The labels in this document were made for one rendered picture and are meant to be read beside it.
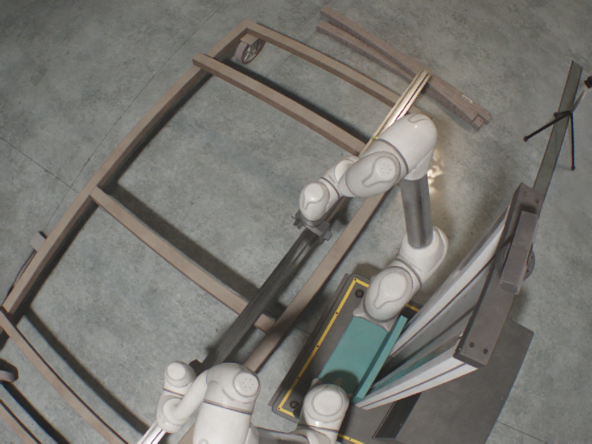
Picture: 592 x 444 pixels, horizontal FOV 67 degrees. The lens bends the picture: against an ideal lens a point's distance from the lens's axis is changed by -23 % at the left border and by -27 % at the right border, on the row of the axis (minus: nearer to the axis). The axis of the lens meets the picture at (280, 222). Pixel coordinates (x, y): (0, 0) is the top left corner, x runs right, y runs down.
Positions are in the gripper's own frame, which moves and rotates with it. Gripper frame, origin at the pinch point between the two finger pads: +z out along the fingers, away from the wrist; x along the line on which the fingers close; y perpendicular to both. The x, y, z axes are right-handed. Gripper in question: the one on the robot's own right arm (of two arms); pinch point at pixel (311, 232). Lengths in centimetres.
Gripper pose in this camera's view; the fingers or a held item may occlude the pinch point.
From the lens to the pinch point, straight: 235.6
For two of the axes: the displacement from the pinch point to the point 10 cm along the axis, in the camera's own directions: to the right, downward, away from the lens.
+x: 8.1, 5.3, -2.3
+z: 0.2, 3.8, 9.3
